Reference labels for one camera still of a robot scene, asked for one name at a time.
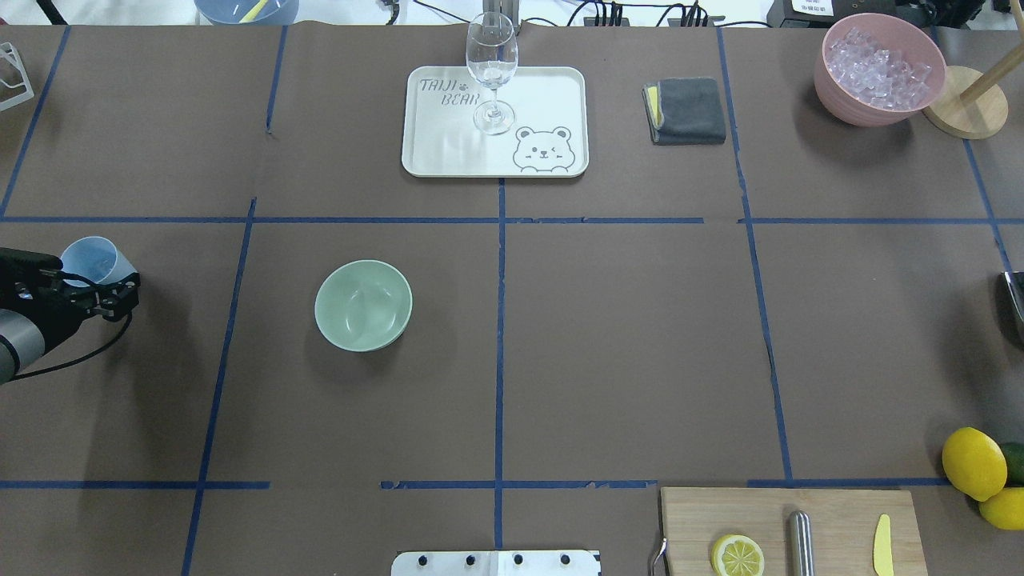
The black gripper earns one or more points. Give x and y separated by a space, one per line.
50 314

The light blue cup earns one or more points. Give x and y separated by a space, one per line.
98 259

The mint green bowl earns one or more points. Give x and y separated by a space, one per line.
363 306

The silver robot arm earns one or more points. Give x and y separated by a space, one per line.
15 365

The blue bowl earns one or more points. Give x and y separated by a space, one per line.
227 13

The pink bowl with ice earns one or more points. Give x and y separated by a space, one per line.
875 70

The yellow plastic fork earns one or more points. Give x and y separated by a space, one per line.
253 12

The clear wine glass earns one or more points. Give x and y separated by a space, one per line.
492 58

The cream bear tray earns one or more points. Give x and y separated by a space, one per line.
536 128

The yellow sponge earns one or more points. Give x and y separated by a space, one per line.
651 95

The grey folded cloth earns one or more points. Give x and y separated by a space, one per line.
691 112

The lemon half slice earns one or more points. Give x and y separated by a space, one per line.
737 554

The wooden cutting board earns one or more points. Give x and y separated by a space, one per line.
842 527

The yellow plastic knife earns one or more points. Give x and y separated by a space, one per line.
883 561

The yellow lemon large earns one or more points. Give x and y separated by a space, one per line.
974 464

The wooden mug tree stand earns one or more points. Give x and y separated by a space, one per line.
970 104

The green lime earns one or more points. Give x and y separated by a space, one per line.
1013 453

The yellow lemon small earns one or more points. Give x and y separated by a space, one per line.
1004 510

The white wire cup rack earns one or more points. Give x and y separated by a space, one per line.
15 82

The aluminium frame post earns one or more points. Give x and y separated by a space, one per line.
510 8

